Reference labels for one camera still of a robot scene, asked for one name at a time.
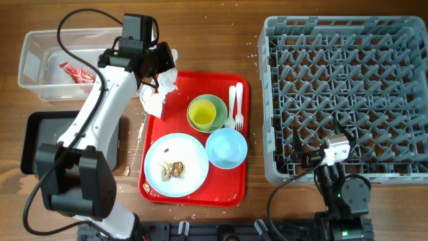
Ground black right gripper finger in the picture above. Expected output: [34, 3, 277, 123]
[332, 118, 355, 143]
[293, 127, 303, 156]

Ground white napkin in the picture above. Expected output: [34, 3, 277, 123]
[137, 68, 178, 118]

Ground yellow cup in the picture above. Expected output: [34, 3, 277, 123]
[188, 99, 217, 131]

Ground green bowl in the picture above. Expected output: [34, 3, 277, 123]
[187, 94, 228, 133]

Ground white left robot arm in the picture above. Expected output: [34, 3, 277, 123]
[33, 13, 175, 240]

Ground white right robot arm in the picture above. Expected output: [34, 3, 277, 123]
[267, 118, 371, 240]

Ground grey dishwasher rack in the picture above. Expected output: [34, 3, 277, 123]
[258, 16, 427, 184]

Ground clear plastic waste bin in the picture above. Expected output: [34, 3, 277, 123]
[17, 27, 141, 102]

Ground black waste tray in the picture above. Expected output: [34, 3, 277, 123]
[21, 110, 122, 175]

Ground white plastic fork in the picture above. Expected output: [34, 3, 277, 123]
[235, 82, 244, 131]

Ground white plastic spoon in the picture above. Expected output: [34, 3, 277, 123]
[225, 86, 236, 129]

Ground light blue bowl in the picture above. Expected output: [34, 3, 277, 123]
[205, 128, 248, 169]

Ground red snack wrapper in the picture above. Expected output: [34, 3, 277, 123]
[60, 62, 96, 84]

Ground red plastic tray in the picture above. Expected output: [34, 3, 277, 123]
[138, 71, 249, 208]

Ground light blue plate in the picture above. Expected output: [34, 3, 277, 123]
[143, 133, 209, 197]

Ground food scraps on plate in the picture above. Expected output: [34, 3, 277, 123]
[159, 148, 185, 182]

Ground food crumb on table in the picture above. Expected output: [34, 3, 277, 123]
[124, 167, 130, 177]

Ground food crumb on tray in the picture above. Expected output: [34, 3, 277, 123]
[142, 183, 151, 193]

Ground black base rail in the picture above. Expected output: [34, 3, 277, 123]
[76, 218, 375, 241]

